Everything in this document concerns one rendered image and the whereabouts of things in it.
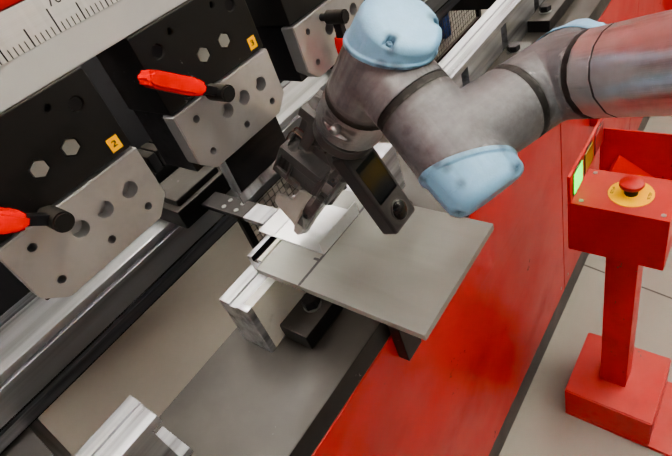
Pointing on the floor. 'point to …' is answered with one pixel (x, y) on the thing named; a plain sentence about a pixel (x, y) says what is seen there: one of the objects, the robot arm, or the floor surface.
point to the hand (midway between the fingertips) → (316, 216)
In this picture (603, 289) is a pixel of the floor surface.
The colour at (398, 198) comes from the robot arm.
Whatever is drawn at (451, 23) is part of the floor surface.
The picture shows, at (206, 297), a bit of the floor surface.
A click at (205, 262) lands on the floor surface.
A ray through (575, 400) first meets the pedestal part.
